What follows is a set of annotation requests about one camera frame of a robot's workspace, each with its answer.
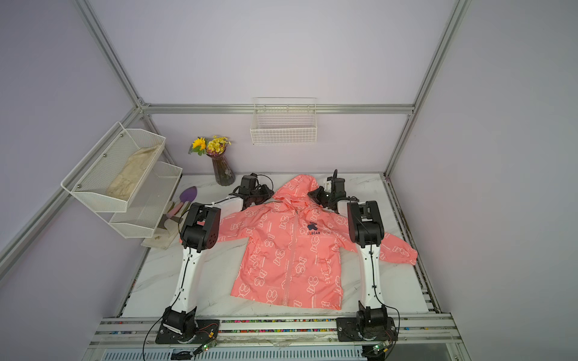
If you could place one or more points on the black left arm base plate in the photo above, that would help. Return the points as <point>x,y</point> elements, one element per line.
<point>196,332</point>

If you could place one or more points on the white wire wall basket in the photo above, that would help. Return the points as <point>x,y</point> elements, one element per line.
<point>284,121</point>

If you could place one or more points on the pink printed hooded jacket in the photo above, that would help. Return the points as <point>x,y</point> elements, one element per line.
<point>293,253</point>

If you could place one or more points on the pink handled garden tool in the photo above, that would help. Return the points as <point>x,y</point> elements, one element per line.
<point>173,212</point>

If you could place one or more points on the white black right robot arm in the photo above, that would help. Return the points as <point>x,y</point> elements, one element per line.
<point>366,231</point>

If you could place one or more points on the yellow flower bouquet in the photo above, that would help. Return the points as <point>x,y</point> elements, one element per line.
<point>212,147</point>

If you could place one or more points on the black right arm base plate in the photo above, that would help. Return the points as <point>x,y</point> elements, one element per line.
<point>348,329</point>

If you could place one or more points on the dark glass vase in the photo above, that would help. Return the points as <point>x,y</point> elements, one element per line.
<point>224,175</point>

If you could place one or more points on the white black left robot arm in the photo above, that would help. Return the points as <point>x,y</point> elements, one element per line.
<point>198,233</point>

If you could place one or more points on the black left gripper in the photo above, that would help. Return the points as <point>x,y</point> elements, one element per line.
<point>268,194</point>

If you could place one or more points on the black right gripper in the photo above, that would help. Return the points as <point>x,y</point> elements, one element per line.
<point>318,192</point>

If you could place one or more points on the white two-tier wire shelf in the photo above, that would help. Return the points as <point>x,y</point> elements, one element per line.
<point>140,216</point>

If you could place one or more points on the beige cloth in shelf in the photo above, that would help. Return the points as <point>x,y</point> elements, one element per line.
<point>123,186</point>

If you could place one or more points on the aluminium front rail frame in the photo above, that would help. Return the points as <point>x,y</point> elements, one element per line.
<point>303,337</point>

